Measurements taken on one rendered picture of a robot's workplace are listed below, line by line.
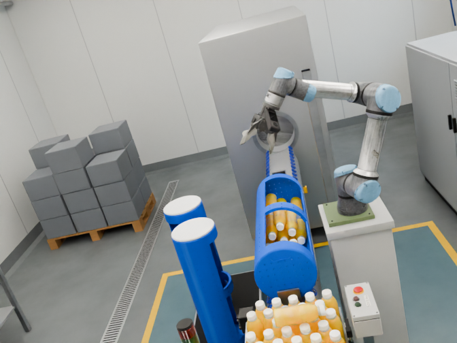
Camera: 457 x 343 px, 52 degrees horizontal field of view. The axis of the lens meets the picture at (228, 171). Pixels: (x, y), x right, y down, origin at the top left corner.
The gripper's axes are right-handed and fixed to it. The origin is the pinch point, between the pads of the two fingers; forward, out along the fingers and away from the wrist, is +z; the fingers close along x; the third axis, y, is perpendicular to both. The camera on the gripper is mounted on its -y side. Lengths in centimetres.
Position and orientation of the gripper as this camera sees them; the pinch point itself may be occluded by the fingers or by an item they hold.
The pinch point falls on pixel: (256, 150)
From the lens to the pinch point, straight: 196.4
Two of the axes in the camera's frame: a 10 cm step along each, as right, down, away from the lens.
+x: -8.7, -2.4, -4.3
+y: -3.4, -3.5, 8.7
